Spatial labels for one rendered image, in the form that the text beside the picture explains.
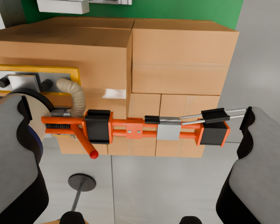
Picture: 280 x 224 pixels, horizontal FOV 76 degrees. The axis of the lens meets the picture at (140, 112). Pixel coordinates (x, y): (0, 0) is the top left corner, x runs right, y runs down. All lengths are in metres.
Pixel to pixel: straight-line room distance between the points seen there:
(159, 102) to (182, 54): 0.35
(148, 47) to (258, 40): 1.09
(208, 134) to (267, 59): 1.52
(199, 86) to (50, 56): 0.88
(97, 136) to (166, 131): 0.21
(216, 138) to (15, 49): 0.78
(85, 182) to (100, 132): 2.33
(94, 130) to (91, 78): 0.27
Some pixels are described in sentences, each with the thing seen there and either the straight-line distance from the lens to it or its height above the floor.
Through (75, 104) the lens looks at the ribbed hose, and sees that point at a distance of 0.60.
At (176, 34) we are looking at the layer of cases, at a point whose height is 0.54.
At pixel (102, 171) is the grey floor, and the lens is 2.66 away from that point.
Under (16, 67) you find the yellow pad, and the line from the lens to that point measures 0.71.
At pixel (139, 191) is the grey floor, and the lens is 2.97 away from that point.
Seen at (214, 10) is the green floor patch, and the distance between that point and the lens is 1.72.
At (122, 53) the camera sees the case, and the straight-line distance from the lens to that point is 0.71.
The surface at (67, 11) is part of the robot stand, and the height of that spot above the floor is 0.99.
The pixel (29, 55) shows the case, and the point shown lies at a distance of 0.83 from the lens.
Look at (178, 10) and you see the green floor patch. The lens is 1.65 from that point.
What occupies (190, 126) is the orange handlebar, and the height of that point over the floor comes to 1.19.
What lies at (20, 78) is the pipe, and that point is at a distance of 0.68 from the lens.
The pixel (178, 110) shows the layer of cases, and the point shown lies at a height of 0.54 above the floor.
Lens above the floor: 1.62
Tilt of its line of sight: 57 degrees down
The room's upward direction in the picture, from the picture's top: 178 degrees counter-clockwise
